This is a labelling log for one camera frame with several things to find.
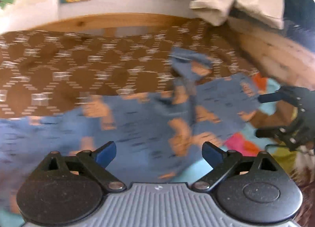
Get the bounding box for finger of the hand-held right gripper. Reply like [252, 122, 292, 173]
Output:
[255, 119, 315, 151]
[258, 86, 312, 119]

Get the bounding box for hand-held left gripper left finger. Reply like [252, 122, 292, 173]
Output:
[41, 141, 127, 192]

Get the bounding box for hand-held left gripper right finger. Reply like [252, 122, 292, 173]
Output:
[191, 141, 281, 192]

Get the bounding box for blue printed pants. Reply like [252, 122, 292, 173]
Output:
[0, 48, 262, 184]

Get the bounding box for dark cloth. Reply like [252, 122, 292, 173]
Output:
[278, 0, 315, 54]

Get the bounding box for brown patterned blanket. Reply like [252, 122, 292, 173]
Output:
[0, 18, 315, 220]

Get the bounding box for black cable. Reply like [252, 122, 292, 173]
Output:
[264, 143, 289, 149]

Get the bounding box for wooden bed frame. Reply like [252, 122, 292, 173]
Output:
[32, 13, 315, 88]

